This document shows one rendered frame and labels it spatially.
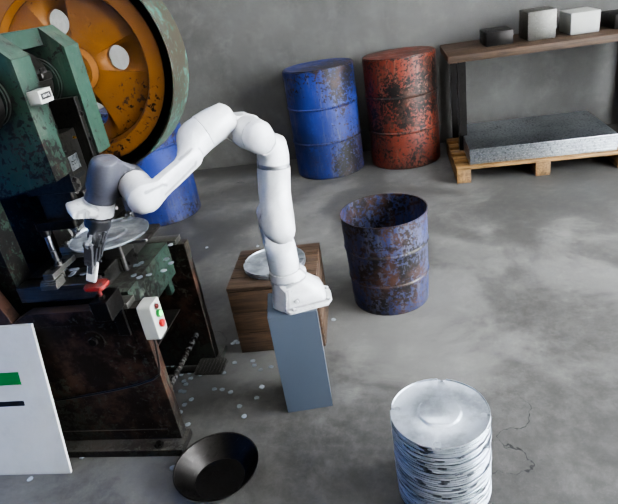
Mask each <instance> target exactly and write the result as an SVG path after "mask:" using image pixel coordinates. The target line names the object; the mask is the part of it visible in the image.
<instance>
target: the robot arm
mask: <svg viewBox="0 0 618 504"><path fill-rule="evenodd" d="M225 139H228V140H230V141H232V142H234V143H235V144H236V145H237V146H239V147H240V148H241V149H245V150H248V151H250V152H252V153H254V154H257V178H258V194H259V200H260V203H259V205H258V207H257V212H256V214H257V219H258V224H259V228H260V232H261V236H262V240H263V244H264V248H265V252H266V257H267V261H268V266H269V277H270V282H271V285H272V295H273V301H272V302H273V308H274V309H276V310H278V311H281V312H285V313H287V314H289V315H293V314H297V313H301V312H304V311H308V310H312V309H316V308H320V307H323V306H327V305H329V303H330V302H331V301H332V296H331V291H330V289H329V288H328V286H325V285H323V283H322V281H321V280H320V278H319V277H317V276H314V275H312V274H310V273H307V272H306V268H305V266H303V265H301V264H299V260H298V255H297V250H296V245H295V241H294V238H293V237H294V235H295V221H294V213H293V205H292V198H291V180H290V165H289V152H288V147H287V143H286V140H285V138H284V137H283V136H282V135H279V134H277V133H274V132H273V130H272V128H271V126H270V125H269V124H268V123H267V122H265V121H263V120H261V119H259V118H258V117H257V116H255V115H252V114H248V113H245V112H234V113H233V112H232V110H231V109H230V108H229V107H228V106H226V105H224V104H221V103H218V104H215V105H213V106H211V107H208V108H206V109H204V110H202V111H200V112H199V113H197V114H195V115H194V116H192V118H190V119H189V120H187V121H186V122H184V123H183V124H182V126H181V127H180V128H179V129H178V132H177V134H176V143H177V156H176V158H175V160H174V161H173V162H172V163H171V164H170V165H168V166H167V167H166V168H165V169H164V170H162V171H161V172H160V173H159V174H158V175H156V176H155V177H154V178H152V179H151V178H150V177H149V176H148V174H147V173H145V172H144V171H143V170H142V169H141V168H140V167H139V166H138V165H135V164H130V163H126V162H123V161H121V160H120V159H118V158H117V157H116V156H114V155H112V154H100V155H97V156H94V157H93V158H92V159H91V160H90V162H89V165H88V170H87V174H86V181H85V186H86V192H85V195H84V197H81V198H79V199H76V200H73V201H70V202H67V203H66V204H65V208H66V210H67V212H68V213H69V215H70V216H71V217H72V218H73V219H84V226H85V227H86V228H87V229H88V231H89V232H88V233H87V238H88V240H87V242H83V244H82V246H83V248H84V265H86V266H87V274H86V281H89V282H93V283H96V281H97V276H98V268H99V263H98V262H100V263H101V262H102V260H100V257H101V258H102V256H103V252H104V247H105V242H106V238H107V234H108V231H109V229H110V227H111V221H112V217H113V216H114V214H115V210H118V206H116V200H117V198H122V197H123V199H124V200H125V201H126V203H127V204H128V206H129V208H130V209H131V210H132V212H135V213H138V214H142V215H144V214H147V213H151V212H154V211H155V210H157V209H158V208H159V207H160V205H161V204H162V203H163V201H164V200H165V199H166V198H167V196H168V195H169V194H170V193H171V192H172V191H173V190H174V189H175V188H177V187H178V186H179V185H180V184H181V183H182V182H183V181H184V180H185V179H186V178H187V177H188V176H189V175H190V174H191V173H192V172H193V171H194V170H195V169H197V168H198V167H199V166H200V165H201V163H202V160H203V157H204V156H205V155H206V154H208V153H209V152H210V151H211V150H212V149H213V148H214V147H215V146H217V145H218V144H219V143H221V142H222V141H223V140H225Z"/></svg>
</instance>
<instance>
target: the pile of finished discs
mask: <svg viewBox="0 0 618 504"><path fill-rule="evenodd" d="M296 250H297V255H298V260H299V264H301V265H303V266H304V264H305V262H306V257H305V253H304V252H303V251H302V250H301V249H299V248H297V247H296ZM243 267H244V270H245V273H246V274H247V275H248V276H249V277H251V278H254V279H259V280H270V277H269V266H268V261H267V257H266V252H265V249H262V250H260V251H257V252H255V253H253V254H252V255H250V256H249V257H248V258H247V259H246V260H245V264H243Z"/></svg>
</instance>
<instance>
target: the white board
mask: <svg viewBox="0 0 618 504"><path fill-rule="evenodd" d="M71 472H72V467H71V464H70V460H69V456H68V452H67V449H66V445H65V441H64V437H63V434H62V430H61V426H60V423H59V419H58V415H57V411H56V408H55V404H54V400H53V396H52V393H51V389H50V385H49V381H48V378H47V374H46V370H45V367H44V363H43V359H42V355H41V352H40V348H39V344H38V340H37V337H36V333H35V329H34V326H33V323H26V324H12V325H0V475H22V474H64V473H71Z"/></svg>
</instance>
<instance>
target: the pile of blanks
mask: <svg viewBox="0 0 618 504"><path fill-rule="evenodd" d="M390 420H391V419H390ZM391 430H392V435H393V442H394V453H395V465H396V472H397V479H398V484H399V485H398V487H399V491H400V494H401V497H402V499H403V500H404V502H405V503H406V504H487V503H488V501H489V499H490V496H491V491H492V480H491V460H492V449H491V439H492V429H491V419H490V424H489V426H488V428H487V430H486V431H485V433H484V434H483V435H482V436H481V437H480V438H479V439H478V440H476V441H475V442H473V443H471V444H469V445H467V446H464V447H461V448H457V449H450V450H438V448H437V447H435V449H429V448H425V447H421V446H419V445H416V444H414V443H412V442H410V441H408V440H407V439H405V438H404V437H403V436H402V435H401V434H400V433H399V432H398V431H397V430H396V428H395V427H394V425H393V423H392V420H391Z"/></svg>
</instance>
